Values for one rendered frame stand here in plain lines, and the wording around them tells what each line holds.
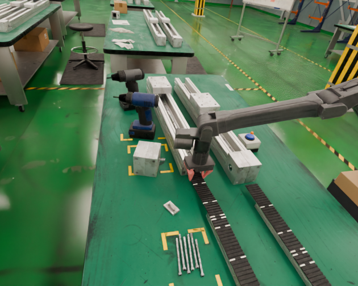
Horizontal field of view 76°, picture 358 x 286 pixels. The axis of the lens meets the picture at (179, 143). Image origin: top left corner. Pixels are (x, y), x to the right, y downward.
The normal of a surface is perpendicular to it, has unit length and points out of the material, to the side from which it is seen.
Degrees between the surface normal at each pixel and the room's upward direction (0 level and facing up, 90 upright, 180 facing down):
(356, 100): 90
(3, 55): 90
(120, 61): 90
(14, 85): 90
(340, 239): 0
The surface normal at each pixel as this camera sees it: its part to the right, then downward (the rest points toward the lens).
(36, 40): 0.27, 0.59
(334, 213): 0.10, -0.79
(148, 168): -0.08, 0.59
